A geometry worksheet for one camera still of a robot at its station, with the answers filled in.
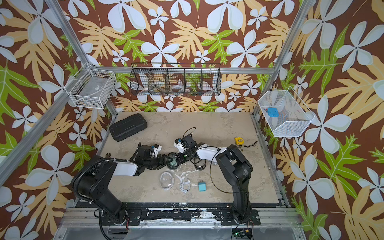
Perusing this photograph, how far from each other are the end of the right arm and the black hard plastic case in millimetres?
415

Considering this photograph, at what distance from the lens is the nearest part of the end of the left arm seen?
76 centimetres

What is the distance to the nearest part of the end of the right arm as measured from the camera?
715mm

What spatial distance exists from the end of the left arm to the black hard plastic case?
297 millimetres

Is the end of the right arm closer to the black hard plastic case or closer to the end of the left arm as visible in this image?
the end of the left arm

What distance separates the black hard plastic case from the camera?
1.03 m

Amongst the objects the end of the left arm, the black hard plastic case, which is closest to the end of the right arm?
the end of the left arm
